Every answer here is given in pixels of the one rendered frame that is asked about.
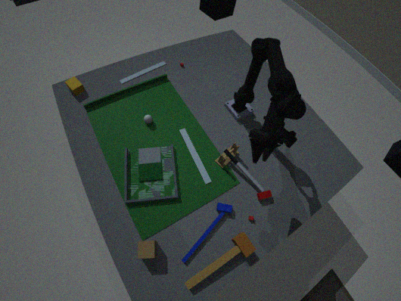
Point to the pale blue flat strip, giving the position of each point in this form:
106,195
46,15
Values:
142,72
195,156

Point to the blue golf putter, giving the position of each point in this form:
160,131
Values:
223,208

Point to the yellow block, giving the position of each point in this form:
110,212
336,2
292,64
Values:
75,85

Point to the green flat mat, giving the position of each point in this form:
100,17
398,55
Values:
119,123

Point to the white golf ball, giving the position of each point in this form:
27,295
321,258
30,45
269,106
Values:
148,119

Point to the brown cube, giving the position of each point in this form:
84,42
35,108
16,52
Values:
147,249

